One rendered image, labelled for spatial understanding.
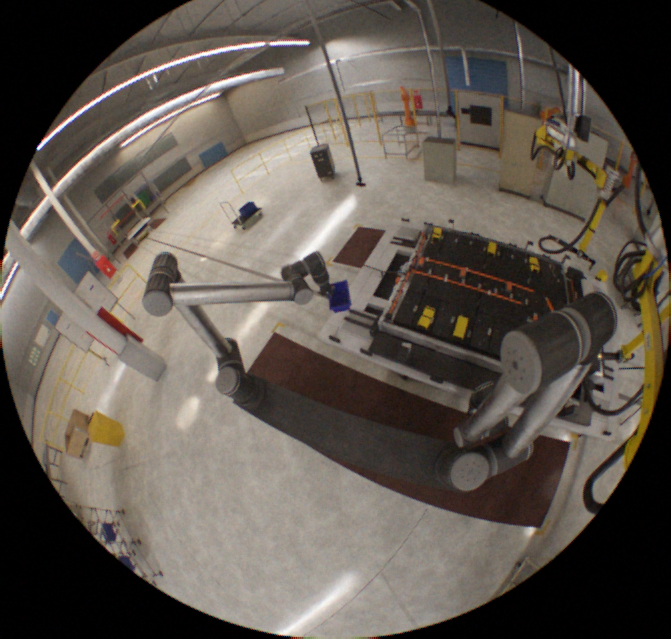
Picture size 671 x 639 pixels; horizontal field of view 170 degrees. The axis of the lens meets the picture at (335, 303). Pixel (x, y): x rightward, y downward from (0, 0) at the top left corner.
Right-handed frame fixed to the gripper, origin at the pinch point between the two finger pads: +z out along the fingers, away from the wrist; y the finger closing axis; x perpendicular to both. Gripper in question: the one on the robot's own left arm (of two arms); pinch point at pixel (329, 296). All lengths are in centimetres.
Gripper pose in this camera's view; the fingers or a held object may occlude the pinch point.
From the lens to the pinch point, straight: 158.7
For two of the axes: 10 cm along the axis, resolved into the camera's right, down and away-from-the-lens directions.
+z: 2.5, 5.8, 7.7
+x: -0.9, -7.8, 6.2
